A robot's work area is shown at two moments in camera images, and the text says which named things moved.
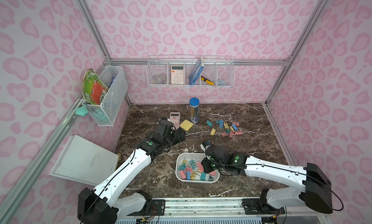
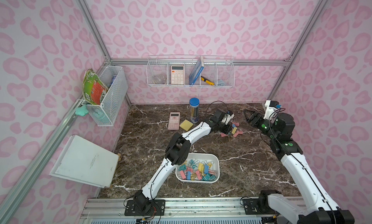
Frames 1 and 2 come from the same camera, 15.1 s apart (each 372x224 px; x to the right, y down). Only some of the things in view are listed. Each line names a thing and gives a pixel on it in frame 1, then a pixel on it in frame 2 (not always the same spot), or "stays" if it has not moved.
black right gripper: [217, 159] → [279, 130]
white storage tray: [189, 169] stays
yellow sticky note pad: [186, 125] stays
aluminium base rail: [209, 207] stays
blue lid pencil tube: [194, 103] stays
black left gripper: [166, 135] → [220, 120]
